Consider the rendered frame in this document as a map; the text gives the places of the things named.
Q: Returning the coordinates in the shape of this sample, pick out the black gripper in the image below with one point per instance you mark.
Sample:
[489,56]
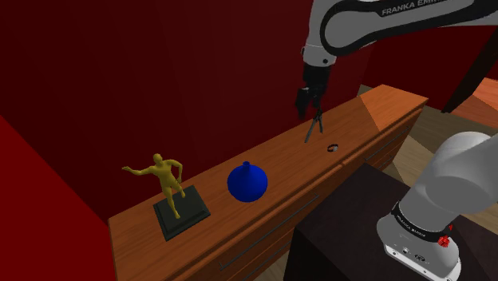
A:
[316,77]

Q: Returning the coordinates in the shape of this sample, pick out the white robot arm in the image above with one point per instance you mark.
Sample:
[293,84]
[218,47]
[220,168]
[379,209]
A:
[459,175]

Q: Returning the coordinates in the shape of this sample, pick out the wooden chest of drawers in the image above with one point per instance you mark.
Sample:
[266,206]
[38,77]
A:
[295,167]

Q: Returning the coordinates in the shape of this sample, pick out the blue round vase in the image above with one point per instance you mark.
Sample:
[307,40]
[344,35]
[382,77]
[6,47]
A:
[247,185]

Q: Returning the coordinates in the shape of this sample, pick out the dark robot stand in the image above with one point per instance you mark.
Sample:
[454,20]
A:
[342,218]

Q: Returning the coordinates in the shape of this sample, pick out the gold figure on dark base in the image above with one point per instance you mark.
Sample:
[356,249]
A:
[168,177]

